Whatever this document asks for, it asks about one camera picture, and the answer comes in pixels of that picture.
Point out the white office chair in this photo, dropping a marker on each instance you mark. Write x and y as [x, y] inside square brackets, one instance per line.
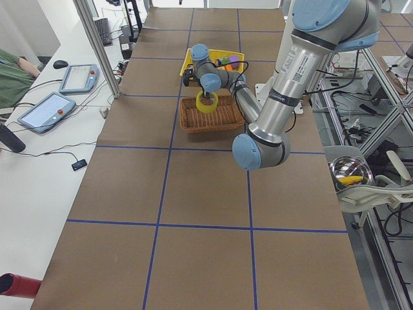
[362, 198]

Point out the lower teach pendant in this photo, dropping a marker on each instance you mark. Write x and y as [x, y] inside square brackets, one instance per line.
[47, 113]

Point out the aluminium frame post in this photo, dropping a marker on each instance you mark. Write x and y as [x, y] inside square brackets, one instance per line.
[86, 18]

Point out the black keyboard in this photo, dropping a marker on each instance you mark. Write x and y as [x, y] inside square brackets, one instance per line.
[102, 27]

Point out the upper teach pendant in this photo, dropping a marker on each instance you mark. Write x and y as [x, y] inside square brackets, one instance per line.
[79, 79]

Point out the red cylinder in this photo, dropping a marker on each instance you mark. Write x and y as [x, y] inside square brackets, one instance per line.
[19, 286]

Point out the yellow tape roll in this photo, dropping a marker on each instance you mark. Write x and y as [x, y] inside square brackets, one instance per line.
[207, 103]

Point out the white pot with corn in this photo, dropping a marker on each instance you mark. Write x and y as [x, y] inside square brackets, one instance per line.
[349, 171]

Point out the person in green shirt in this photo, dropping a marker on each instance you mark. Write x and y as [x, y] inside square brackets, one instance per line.
[17, 76]

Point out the teach pendant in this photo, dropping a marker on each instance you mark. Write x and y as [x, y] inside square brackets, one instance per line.
[79, 79]
[47, 113]

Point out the small black phone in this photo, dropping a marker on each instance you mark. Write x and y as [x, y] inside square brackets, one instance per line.
[79, 165]

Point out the black computer mouse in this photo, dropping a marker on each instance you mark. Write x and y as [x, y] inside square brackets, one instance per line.
[60, 64]

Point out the brown wicker basket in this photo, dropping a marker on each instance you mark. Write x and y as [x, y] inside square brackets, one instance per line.
[227, 116]

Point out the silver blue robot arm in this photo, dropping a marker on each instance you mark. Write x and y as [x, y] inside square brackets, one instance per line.
[319, 28]

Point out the purple foam block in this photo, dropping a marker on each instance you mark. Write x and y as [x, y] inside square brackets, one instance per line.
[234, 61]

